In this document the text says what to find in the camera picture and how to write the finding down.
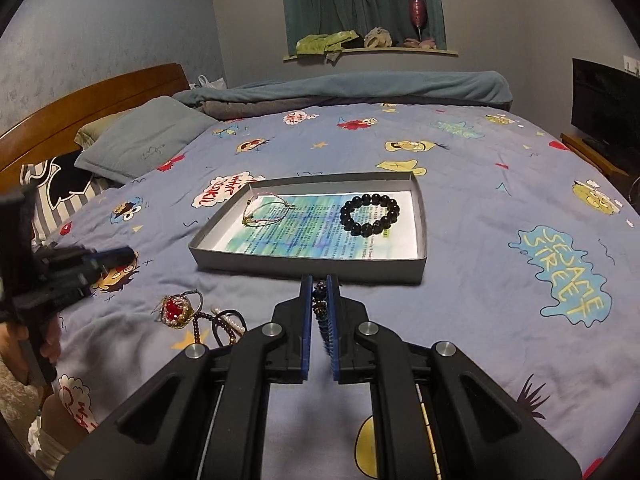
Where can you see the window sill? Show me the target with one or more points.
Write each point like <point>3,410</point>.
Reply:
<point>400,52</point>

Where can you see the printed paper sheet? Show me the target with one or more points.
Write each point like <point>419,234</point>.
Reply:
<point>320,240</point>

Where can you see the blue folded blanket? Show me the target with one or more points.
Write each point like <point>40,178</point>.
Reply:
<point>350,87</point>

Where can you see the white plastic bag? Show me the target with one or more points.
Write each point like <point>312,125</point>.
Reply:
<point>210,83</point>

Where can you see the green curtain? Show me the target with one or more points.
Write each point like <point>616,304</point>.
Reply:
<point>350,0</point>

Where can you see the black television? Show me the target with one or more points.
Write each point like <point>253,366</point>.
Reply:
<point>605,105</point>

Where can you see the wooden television stand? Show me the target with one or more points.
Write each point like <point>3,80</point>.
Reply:
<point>575,142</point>

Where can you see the person's left hand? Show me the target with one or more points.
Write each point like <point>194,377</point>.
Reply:
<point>50,345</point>

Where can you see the olive pillow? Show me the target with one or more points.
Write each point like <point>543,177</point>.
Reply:
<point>95,130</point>

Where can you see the grey shallow cardboard box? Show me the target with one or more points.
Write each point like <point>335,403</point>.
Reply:
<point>300,269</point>

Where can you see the beige plush toy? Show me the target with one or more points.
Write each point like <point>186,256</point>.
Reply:
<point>377,38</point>

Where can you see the wooden headboard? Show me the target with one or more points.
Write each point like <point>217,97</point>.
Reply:
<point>100,95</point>

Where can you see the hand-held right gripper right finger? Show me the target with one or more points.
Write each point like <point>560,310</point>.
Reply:
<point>336,330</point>

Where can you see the green cloth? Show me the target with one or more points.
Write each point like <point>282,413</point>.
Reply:
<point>320,42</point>

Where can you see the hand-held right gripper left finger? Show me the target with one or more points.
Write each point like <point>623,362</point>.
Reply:
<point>306,330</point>

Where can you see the silver hoop bangle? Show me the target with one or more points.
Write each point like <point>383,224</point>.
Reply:
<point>199,296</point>

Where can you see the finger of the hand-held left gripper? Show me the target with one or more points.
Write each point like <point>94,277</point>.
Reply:
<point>104,258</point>
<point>95,276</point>

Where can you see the pearl and gold hair clip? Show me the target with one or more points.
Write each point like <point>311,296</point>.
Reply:
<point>234,324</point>

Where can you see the grey-blue pillow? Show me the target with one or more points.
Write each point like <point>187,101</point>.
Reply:
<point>145,140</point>

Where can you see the grey folded blanket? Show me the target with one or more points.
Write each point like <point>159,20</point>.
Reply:
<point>235,109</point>

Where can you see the white wall socket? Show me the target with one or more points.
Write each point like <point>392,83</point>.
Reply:
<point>631,64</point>

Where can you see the cartoon printed bed sheet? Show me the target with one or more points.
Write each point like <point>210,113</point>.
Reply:
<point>475,310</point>

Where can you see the pink cloth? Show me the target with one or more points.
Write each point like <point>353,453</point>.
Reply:
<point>425,44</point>

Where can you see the black and white striped pillow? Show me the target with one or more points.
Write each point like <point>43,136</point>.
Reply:
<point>65,185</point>

